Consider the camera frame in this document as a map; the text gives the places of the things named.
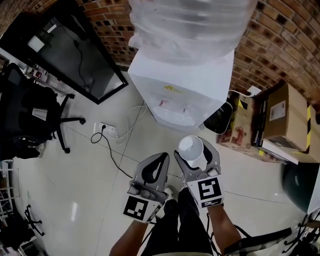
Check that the white and green shell chair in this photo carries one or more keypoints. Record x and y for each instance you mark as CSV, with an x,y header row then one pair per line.
x,y
300,185

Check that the white bin with black liner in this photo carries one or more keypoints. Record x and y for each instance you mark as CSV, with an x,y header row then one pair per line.
x,y
217,120

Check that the person's black trousers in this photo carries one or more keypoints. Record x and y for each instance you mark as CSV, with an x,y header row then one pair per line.
x,y
180,225

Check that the clear plastic water jug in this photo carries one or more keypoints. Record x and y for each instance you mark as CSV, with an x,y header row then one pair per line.
x,y
190,25

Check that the black office chair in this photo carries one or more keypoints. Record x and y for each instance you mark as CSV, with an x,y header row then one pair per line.
x,y
27,112

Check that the white cup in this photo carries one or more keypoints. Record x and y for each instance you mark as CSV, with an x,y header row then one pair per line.
x,y
190,147

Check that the black light panel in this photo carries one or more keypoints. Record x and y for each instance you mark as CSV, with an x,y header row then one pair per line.
x,y
257,240

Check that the black tripod stand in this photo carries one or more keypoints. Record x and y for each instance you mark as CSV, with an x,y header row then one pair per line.
x,y
305,230

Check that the person's left forearm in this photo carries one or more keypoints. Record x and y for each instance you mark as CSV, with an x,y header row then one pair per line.
x,y
130,237

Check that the person's right forearm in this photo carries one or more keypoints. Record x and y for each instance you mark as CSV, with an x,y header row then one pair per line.
x,y
222,225

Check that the person's white shoe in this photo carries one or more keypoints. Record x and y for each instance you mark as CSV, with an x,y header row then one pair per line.
x,y
171,191
184,182

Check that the red printed cardboard box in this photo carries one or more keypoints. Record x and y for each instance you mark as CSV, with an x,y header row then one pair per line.
x,y
240,130

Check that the brown taped cardboard box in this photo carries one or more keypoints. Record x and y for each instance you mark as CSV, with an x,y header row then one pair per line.
x,y
287,112

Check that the person's right white shoe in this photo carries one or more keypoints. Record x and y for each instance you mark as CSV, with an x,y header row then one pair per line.
x,y
184,182

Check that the white shelf rack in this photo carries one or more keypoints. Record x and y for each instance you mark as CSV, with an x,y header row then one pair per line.
x,y
6,190

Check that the black chair base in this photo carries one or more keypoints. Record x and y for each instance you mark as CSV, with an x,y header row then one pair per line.
x,y
33,221

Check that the white water dispenser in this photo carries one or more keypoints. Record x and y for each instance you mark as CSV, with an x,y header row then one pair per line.
x,y
175,75

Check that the black and white flat box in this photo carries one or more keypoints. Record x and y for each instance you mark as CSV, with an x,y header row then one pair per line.
x,y
275,147

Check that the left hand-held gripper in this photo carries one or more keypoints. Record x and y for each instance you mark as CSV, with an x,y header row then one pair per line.
x,y
137,208

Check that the person's left white shoe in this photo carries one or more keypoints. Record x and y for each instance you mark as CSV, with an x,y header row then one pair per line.
x,y
171,191

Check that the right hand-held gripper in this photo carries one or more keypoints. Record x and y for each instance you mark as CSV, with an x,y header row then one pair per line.
x,y
207,191

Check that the white power strip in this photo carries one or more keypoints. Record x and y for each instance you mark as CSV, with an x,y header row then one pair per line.
x,y
108,130

